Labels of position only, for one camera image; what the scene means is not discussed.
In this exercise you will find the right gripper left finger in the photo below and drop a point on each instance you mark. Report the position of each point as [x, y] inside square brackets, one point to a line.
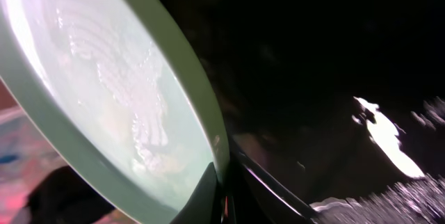
[63, 197]

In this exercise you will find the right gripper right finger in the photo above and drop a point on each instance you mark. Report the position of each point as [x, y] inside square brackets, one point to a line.
[205, 204]

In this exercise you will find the mint green plate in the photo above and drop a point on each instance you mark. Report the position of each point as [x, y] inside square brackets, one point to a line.
[117, 90]

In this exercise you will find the round black tray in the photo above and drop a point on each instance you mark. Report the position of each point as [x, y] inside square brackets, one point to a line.
[334, 108]

